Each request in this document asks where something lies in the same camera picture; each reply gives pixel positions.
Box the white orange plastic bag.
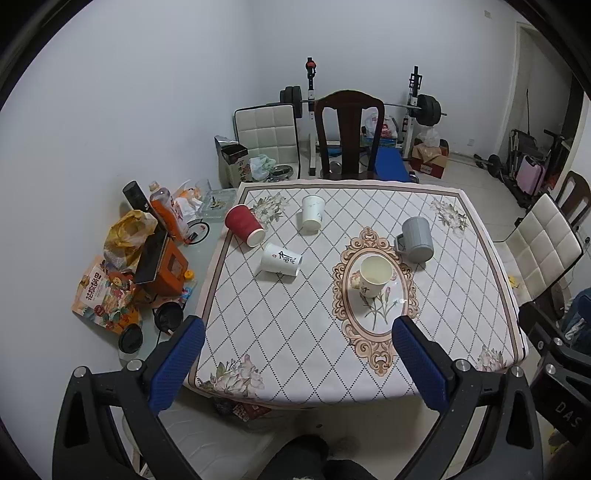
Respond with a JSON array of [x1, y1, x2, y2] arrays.
[[168, 180, 206, 222]]

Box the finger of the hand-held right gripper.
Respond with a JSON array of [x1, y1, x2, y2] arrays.
[[518, 302, 583, 354]]

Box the person's dark trousers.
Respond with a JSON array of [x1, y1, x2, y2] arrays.
[[272, 435, 385, 480]]

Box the red packets under table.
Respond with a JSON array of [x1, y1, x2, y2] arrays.
[[213, 396, 273, 422]]

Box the blue weight bench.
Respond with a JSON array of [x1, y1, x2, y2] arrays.
[[374, 148, 411, 184]]

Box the cream cup flower print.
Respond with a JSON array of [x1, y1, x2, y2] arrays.
[[352, 254, 397, 298]]

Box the white padded chair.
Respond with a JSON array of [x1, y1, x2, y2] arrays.
[[233, 104, 302, 182], [492, 193, 585, 306]]

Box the yellow plastic bag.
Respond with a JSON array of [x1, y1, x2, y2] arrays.
[[102, 210, 158, 273]]

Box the black dumbbell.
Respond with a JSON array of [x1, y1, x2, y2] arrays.
[[473, 154, 509, 176]]

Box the white squat rack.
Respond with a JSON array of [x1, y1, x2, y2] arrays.
[[302, 57, 424, 178]]

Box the orange drink bottle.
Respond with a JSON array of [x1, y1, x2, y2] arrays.
[[148, 181, 191, 243]]

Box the black flat device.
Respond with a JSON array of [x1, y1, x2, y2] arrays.
[[134, 229, 169, 284]]

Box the barbell with black plates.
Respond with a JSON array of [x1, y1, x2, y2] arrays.
[[279, 85, 448, 126]]

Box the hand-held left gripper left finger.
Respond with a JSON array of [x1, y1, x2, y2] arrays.
[[52, 315, 206, 480]]

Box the black topped cardboard box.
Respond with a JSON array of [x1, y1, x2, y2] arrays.
[[215, 135, 254, 188]]

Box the grey mug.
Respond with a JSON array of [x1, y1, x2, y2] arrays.
[[394, 216, 435, 263]]

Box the glass ashtray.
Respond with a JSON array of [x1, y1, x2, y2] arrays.
[[196, 187, 238, 221]]

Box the red paper cup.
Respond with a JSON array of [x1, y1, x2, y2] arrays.
[[225, 204, 266, 247]]

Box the black round lid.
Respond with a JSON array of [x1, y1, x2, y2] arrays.
[[118, 323, 144, 356], [154, 301, 184, 334]]

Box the green white plastic bag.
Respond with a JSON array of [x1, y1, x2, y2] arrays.
[[249, 154, 278, 182]]

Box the orange box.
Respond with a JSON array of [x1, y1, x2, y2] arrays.
[[139, 240, 190, 296]]

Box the blue denim cloth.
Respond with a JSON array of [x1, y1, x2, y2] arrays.
[[564, 287, 591, 344]]

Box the dark wooden chair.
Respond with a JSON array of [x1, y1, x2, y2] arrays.
[[313, 90, 386, 182], [554, 170, 591, 232]]

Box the pink suitcase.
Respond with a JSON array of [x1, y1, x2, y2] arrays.
[[516, 155, 550, 198]]

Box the colourful snack packet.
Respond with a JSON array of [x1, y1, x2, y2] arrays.
[[71, 255, 143, 335]]

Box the black cylinder speaker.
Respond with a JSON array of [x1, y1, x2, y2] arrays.
[[122, 180, 155, 217]]

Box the brown cardboard box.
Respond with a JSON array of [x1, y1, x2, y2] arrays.
[[410, 142, 450, 180]]

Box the black coiled cable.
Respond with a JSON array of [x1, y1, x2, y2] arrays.
[[185, 220, 211, 245]]

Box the white paper cup green print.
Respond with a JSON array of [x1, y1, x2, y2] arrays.
[[301, 195, 325, 233]]

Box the white paper cup black print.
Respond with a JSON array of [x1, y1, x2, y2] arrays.
[[260, 243, 304, 279]]

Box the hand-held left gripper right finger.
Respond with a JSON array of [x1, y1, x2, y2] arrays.
[[392, 316, 543, 480]]

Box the black folding trolley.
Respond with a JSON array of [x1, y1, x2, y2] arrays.
[[507, 128, 561, 204]]

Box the diamond patterned floral tablecloth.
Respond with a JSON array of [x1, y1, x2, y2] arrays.
[[182, 179, 530, 409]]

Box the white and red plastic bag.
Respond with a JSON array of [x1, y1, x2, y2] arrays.
[[361, 109, 399, 139]]

